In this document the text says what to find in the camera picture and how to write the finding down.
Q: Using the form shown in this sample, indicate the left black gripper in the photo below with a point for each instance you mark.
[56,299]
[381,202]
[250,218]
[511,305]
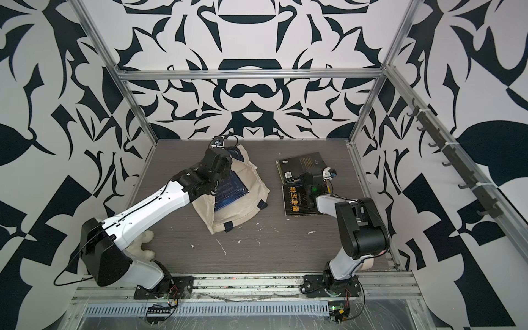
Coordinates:
[228,172]

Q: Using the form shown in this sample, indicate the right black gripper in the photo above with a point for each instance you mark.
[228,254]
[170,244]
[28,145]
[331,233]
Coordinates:
[304,176]

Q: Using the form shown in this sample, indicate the black spine book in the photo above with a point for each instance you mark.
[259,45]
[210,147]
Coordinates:
[294,201]

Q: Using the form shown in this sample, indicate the black cover book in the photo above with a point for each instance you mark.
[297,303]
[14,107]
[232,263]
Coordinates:
[291,168]

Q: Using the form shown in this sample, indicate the cream canvas tote bag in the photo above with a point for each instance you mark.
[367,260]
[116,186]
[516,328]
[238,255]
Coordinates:
[238,199]

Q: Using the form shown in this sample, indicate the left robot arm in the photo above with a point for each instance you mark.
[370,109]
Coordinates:
[104,243]

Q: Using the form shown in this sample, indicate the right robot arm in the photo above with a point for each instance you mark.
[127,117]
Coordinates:
[362,232]

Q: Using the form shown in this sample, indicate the beige round clock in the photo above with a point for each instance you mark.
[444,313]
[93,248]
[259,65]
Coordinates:
[374,264]

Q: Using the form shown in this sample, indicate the white plush teddy bear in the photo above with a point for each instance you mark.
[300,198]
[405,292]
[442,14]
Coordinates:
[136,247]

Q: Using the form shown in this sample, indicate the right electronics board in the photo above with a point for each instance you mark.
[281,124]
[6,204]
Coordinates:
[338,311]

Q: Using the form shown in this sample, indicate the electronics board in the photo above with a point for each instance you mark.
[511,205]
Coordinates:
[159,313]
[338,311]

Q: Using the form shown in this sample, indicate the left electronics board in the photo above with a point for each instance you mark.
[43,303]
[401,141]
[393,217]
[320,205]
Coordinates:
[159,313]

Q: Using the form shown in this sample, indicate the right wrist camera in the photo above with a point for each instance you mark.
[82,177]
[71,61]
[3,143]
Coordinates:
[329,173]

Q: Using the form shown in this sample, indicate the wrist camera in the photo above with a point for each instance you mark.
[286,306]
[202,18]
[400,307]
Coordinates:
[218,142]
[329,173]

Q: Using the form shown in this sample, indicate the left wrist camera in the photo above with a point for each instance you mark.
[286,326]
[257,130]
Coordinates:
[218,142]

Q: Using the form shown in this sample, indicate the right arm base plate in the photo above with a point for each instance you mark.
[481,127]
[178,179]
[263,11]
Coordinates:
[319,286]

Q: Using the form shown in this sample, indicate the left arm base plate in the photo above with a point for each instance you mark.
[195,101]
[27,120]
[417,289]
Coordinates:
[176,288]

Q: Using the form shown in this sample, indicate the aluminium front rail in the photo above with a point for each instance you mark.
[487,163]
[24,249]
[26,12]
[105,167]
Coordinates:
[236,287]

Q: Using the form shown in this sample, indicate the black wall hook rack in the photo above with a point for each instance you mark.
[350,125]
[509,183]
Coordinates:
[459,160]

